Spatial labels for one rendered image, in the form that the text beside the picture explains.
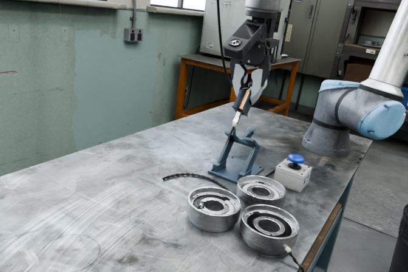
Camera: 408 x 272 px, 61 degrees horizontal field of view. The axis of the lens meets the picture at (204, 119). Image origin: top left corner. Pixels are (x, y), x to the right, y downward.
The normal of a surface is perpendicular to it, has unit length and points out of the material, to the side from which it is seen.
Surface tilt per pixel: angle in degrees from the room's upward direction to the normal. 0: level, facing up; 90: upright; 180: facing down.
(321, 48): 90
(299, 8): 90
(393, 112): 98
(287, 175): 90
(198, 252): 0
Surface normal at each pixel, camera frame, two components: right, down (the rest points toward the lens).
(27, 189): 0.12, -0.95
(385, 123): 0.30, 0.45
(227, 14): -0.54, 0.19
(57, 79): 0.83, 0.26
